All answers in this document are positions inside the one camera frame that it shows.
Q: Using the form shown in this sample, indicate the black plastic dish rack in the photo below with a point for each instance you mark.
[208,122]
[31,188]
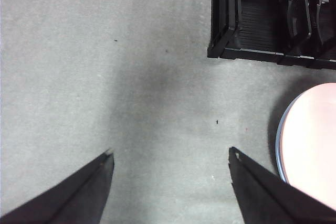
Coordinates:
[257,22]

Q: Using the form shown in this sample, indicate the blue round plate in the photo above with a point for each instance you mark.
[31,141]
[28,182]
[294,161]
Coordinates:
[278,145]

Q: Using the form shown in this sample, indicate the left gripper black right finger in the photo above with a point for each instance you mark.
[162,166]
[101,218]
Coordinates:
[267,200]

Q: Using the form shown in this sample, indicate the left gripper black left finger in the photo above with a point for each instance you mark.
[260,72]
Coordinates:
[73,200]

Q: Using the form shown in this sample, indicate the pink round plate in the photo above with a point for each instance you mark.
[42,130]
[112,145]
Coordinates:
[312,140]

